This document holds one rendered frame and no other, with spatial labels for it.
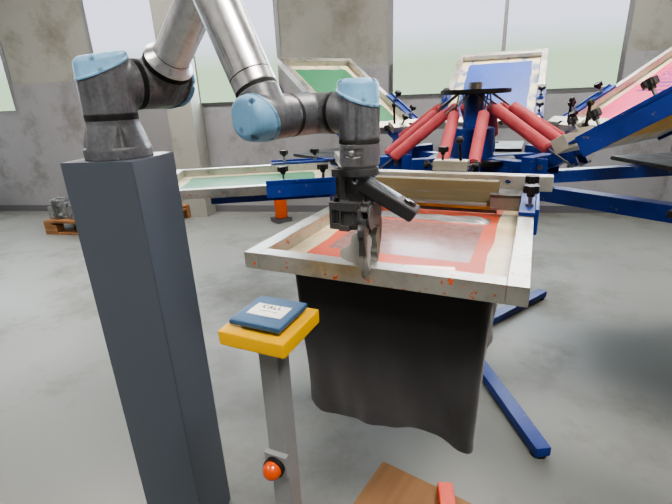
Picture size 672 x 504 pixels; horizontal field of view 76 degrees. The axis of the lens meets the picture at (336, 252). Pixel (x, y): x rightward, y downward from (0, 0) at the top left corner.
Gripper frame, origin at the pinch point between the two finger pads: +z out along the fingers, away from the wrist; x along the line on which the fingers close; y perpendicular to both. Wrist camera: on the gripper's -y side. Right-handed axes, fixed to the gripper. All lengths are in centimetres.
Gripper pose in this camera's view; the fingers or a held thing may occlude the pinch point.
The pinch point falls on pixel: (371, 268)
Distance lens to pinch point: 86.4
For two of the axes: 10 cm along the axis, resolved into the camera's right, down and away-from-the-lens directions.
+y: -9.1, -1.0, 4.0
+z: 0.4, 9.4, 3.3
